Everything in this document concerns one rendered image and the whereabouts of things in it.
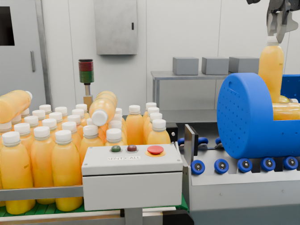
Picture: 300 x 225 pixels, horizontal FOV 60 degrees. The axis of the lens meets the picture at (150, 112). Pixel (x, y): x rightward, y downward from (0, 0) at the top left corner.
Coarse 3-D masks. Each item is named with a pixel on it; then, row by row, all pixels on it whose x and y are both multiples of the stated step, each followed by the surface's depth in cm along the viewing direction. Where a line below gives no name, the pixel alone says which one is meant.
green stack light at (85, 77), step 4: (80, 72) 111; (84, 72) 111; (88, 72) 111; (92, 72) 113; (80, 76) 112; (84, 76) 111; (88, 76) 111; (92, 76) 113; (80, 80) 112; (84, 80) 112; (88, 80) 112; (92, 80) 113
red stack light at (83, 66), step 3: (78, 63) 112; (81, 63) 110; (84, 63) 110; (87, 63) 110; (90, 63) 111; (81, 66) 110; (84, 66) 110; (87, 66) 110; (90, 66) 111; (93, 66) 113; (81, 69) 111; (84, 69) 110; (87, 69) 111; (90, 69) 111; (93, 69) 113
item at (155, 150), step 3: (150, 147) 56; (153, 147) 56; (156, 147) 56; (159, 147) 56; (162, 147) 56; (147, 150) 55; (150, 150) 55; (153, 150) 55; (156, 150) 54; (159, 150) 55; (162, 150) 55; (153, 153) 55; (156, 153) 54; (159, 153) 56
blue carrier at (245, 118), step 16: (224, 80) 92; (240, 80) 79; (256, 80) 78; (288, 80) 95; (224, 96) 92; (240, 96) 79; (256, 96) 74; (288, 96) 101; (224, 112) 93; (240, 112) 80; (256, 112) 73; (272, 112) 73; (224, 128) 93; (240, 128) 80; (256, 128) 73; (272, 128) 74; (288, 128) 74; (224, 144) 93; (240, 144) 80; (256, 144) 76; (272, 144) 76; (288, 144) 77
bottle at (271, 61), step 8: (264, 48) 82; (272, 48) 80; (280, 48) 80; (264, 56) 81; (272, 56) 79; (280, 56) 79; (264, 64) 81; (272, 64) 80; (280, 64) 80; (264, 72) 82; (272, 72) 80; (280, 72) 81; (264, 80) 82; (272, 80) 81; (280, 80) 82; (272, 88) 82; (280, 88) 83; (272, 96) 82
